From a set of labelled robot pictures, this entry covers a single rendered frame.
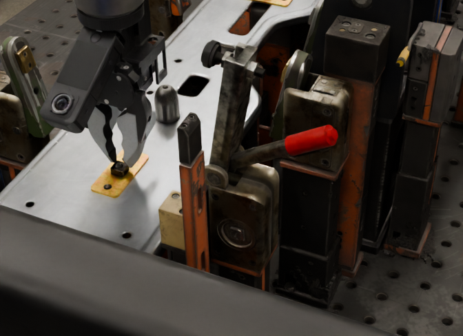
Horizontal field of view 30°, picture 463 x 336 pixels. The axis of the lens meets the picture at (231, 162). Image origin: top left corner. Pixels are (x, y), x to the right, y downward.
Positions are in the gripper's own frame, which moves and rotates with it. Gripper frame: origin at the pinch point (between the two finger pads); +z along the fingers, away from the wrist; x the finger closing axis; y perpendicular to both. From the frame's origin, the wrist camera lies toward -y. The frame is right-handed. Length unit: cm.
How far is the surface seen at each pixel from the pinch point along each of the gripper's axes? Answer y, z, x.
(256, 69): -0.5, -17.8, -18.1
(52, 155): -0.3, 2.3, 9.5
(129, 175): -0.2, 2.0, -1.5
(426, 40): 31.3, -5.7, -28.7
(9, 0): 171, 101, 159
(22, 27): 63, 32, 64
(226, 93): -2.0, -15.2, -15.4
